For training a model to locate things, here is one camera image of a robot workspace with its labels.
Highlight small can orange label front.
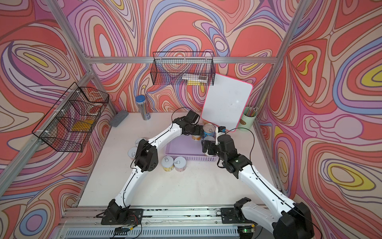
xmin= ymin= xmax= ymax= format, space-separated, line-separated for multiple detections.
xmin=192 ymin=135 xmax=202 ymax=141

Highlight blue Progresso soup can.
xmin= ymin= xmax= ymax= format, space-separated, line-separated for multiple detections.
xmin=203 ymin=123 xmax=216 ymax=138

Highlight purple plastic basket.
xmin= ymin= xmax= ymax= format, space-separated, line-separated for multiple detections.
xmin=165 ymin=134 xmax=217 ymax=162

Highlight small can pink label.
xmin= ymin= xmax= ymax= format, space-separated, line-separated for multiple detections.
xmin=174 ymin=156 xmax=187 ymax=172

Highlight small can yellow label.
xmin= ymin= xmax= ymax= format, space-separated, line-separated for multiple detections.
xmin=161 ymin=156 xmax=174 ymax=172

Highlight small can white plastic lid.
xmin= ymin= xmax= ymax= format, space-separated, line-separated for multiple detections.
xmin=204 ymin=135 xmax=215 ymax=142

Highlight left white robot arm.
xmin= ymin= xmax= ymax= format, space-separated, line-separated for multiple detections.
xmin=96 ymin=110 xmax=203 ymax=225

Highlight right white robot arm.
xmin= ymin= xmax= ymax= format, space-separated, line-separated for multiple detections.
xmin=202 ymin=134 xmax=315 ymax=239

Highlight markers in back basket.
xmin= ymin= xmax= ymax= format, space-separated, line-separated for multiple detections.
xmin=182 ymin=73 xmax=209 ymax=86

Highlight yellow item in left basket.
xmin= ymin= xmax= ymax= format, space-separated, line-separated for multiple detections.
xmin=71 ymin=119 xmax=94 ymax=132

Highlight green pen cup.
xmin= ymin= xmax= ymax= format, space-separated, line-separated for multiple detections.
xmin=238 ymin=107 xmax=259 ymax=129

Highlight clear tube blue cap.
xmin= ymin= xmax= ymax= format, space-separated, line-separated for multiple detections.
xmin=135 ymin=95 xmax=151 ymax=120

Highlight small can green label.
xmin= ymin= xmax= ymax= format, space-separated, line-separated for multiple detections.
xmin=135 ymin=137 xmax=146 ymax=147

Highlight grey eraser block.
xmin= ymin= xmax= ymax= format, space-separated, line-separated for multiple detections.
xmin=109 ymin=110 xmax=129 ymax=127

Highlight white board pink frame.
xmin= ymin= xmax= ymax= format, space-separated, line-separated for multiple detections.
xmin=201 ymin=74 xmax=253 ymax=129

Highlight black wire basket back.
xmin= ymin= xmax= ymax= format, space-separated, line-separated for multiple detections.
xmin=150 ymin=51 xmax=215 ymax=86

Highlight black wire basket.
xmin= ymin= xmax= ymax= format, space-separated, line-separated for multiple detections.
xmin=150 ymin=51 xmax=215 ymax=86
xmin=32 ymin=83 xmax=109 ymax=152

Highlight black wire basket left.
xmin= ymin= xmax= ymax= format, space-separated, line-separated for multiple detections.
xmin=32 ymin=83 xmax=109 ymax=152

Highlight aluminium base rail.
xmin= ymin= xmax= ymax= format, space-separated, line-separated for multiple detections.
xmin=56 ymin=204 xmax=311 ymax=239

